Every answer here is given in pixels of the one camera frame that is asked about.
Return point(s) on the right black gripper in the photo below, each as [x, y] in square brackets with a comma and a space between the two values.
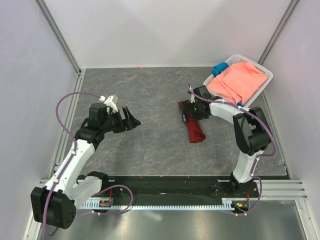
[188, 106]

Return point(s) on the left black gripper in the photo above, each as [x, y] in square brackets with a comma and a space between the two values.
[133, 122]

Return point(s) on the dark red cloth napkin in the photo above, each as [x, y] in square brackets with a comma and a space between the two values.
[195, 132]

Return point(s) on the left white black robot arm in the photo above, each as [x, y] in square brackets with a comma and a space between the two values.
[57, 202]

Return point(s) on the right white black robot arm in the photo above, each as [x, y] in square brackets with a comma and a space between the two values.
[251, 130]

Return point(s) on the blue cloth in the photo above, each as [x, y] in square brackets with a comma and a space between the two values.
[219, 68]

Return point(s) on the salmon pink cloth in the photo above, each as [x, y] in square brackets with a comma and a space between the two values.
[238, 82]

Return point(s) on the white plastic basket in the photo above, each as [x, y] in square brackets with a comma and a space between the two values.
[236, 58]

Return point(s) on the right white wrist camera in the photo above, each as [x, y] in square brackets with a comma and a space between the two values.
[191, 92]

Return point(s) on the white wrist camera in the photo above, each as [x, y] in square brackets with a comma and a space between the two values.
[110, 102]
[191, 92]

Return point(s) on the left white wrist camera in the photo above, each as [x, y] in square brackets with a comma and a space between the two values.
[110, 102]

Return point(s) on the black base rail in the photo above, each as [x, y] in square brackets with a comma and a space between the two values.
[216, 186]

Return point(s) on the right aluminium frame post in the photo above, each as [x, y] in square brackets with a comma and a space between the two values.
[278, 30]

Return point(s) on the aluminium frame post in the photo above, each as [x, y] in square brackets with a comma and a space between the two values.
[41, 4]
[278, 30]

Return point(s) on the white slotted cable duct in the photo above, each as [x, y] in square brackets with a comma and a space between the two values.
[99, 204]

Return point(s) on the left aluminium frame post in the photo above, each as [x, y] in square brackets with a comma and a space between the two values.
[41, 4]

